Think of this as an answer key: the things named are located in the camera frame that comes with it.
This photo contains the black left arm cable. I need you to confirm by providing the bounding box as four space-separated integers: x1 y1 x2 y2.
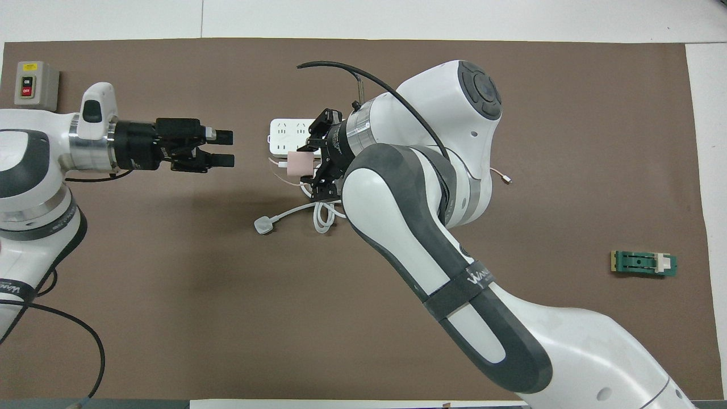
0 169 137 409

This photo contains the white power cord with plug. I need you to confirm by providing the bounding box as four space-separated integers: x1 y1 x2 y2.
253 182 347 235

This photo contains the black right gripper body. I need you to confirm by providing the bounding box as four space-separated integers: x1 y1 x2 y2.
321 116 357 182

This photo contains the grey on-off switch box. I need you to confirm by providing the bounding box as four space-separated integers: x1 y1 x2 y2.
14 61 60 111

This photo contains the pink charger adapter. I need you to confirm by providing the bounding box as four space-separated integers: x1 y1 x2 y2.
287 151 314 177

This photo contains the pink charging cable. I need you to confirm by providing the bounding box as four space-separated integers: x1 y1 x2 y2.
268 158 513 188

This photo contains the white power strip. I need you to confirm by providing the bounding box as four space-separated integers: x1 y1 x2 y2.
269 118 319 158

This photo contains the brown table mat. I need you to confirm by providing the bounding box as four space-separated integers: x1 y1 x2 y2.
0 38 723 401

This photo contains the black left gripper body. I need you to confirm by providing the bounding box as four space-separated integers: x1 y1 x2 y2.
114 119 172 172

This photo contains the green knife switch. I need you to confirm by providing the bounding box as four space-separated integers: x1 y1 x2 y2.
611 250 678 279

